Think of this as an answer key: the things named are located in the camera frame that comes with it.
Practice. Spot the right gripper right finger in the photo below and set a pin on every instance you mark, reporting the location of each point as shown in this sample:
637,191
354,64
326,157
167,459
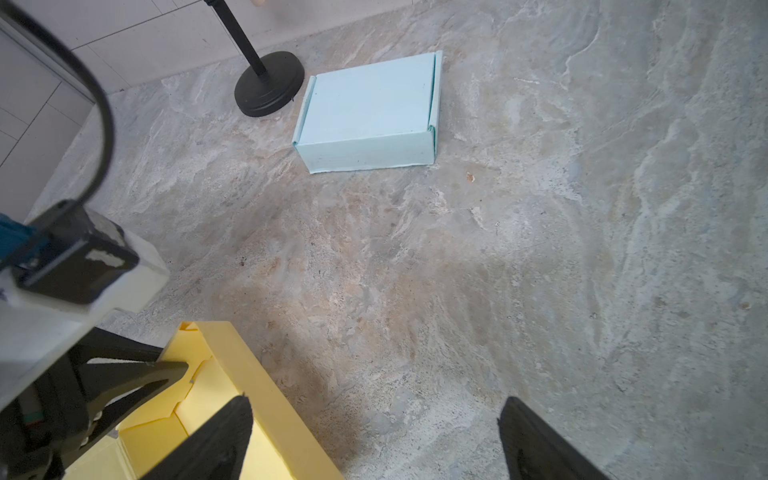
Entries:
534,450

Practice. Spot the light blue paper box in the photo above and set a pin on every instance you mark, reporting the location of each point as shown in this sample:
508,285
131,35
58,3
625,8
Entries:
377,116

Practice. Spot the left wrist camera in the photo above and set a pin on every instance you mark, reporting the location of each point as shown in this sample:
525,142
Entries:
86,268

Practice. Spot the yellow paper box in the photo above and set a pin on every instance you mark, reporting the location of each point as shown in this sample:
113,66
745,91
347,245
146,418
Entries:
220,367

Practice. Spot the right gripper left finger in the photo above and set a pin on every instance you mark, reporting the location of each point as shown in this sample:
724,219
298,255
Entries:
216,450

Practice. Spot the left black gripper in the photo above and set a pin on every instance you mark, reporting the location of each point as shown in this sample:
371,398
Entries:
36,425

